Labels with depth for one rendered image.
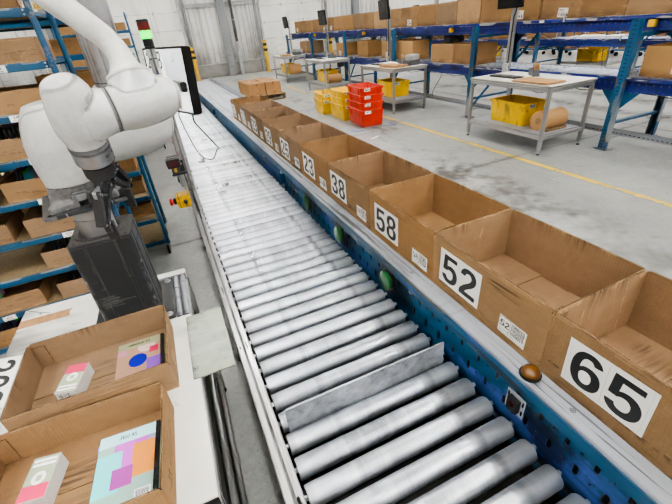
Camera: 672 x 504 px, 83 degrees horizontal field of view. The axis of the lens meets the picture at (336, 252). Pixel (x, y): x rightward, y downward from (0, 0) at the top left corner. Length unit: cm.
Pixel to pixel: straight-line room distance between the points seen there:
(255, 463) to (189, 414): 81
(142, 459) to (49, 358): 55
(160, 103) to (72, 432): 83
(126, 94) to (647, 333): 134
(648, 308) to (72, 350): 157
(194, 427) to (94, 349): 50
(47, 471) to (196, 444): 31
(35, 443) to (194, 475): 40
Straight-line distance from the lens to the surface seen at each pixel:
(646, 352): 113
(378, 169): 187
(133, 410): 115
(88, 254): 138
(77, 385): 129
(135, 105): 105
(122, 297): 145
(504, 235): 131
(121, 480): 105
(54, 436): 121
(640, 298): 114
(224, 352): 124
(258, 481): 184
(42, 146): 129
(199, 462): 104
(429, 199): 158
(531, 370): 95
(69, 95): 102
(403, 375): 109
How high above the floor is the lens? 158
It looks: 31 degrees down
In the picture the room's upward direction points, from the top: 6 degrees counter-clockwise
